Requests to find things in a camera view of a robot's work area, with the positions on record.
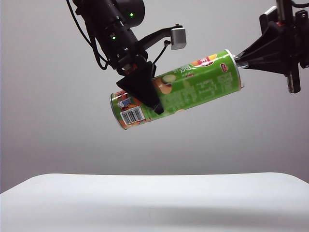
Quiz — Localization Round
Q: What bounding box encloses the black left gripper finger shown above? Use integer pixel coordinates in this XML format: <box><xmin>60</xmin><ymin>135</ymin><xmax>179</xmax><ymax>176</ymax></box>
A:
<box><xmin>116</xmin><ymin>61</ymin><xmax>165</xmax><ymax>116</ymax></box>

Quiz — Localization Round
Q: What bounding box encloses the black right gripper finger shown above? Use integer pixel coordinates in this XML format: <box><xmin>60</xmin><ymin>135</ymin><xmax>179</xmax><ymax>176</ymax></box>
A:
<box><xmin>240</xmin><ymin>53</ymin><xmax>300</xmax><ymax>76</ymax></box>
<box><xmin>237</xmin><ymin>21</ymin><xmax>291</xmax><ymax>60</ymax></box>

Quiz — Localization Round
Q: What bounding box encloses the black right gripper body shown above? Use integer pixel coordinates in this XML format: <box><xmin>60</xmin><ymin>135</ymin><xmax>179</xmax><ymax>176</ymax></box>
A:
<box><xmin>259</xmin><ymin>0</ymin><xmax>309</xmax><ymax>94</ymax></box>

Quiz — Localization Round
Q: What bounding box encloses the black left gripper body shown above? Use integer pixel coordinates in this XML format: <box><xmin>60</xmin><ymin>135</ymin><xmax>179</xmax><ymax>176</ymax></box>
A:
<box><xmin>108</xmin><ymin>41</ymin><xmax>148</xmax><ymax>73</ymax></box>

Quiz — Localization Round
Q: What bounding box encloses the green potato chip tub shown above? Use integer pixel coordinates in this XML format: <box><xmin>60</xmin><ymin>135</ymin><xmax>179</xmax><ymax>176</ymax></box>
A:
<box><xmin>110</xmin><ymin>49</ymin><xmax>243</xmax><ymax>131</ymax></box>

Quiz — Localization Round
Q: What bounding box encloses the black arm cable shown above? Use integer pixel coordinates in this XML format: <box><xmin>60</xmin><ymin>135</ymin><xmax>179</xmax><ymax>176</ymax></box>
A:
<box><xmin>65</xmin><ymin>0</ymin><xmax>110</xmax><ymax>71</ymax></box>

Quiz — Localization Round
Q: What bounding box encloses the thin black camera cable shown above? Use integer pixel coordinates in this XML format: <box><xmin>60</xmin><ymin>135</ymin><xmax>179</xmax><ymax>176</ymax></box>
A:
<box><xmin>153</xmin><ymin>40</ymin><xmax>169</xmax><ymax>65</ymax></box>

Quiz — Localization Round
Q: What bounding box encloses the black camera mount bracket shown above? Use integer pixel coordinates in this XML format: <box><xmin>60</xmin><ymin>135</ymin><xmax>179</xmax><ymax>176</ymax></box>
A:
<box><xmin>136</xmin><ymin>23</ymin><xmax>183</xmax><ymax>49</ymax></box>

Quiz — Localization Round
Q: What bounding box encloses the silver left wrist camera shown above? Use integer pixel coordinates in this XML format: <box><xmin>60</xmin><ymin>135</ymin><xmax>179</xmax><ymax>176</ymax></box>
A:
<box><xmin>170</xmin><ymin>27</ymin><xmax>187</xmax><ymax>51</ymax></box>

